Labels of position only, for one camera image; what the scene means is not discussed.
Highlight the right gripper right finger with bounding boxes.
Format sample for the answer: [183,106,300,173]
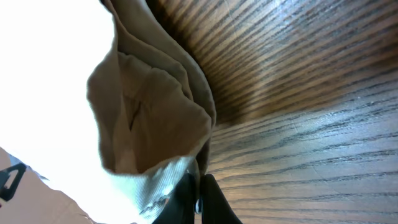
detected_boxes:
[200,174,242,224]

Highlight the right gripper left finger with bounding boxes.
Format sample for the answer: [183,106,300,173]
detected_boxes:
[153,173,197,224]

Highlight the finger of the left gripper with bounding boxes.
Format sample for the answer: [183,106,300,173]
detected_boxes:
[1,163,27,202]

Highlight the beige shorts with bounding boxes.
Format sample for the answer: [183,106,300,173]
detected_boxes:
[1,0,216,223]

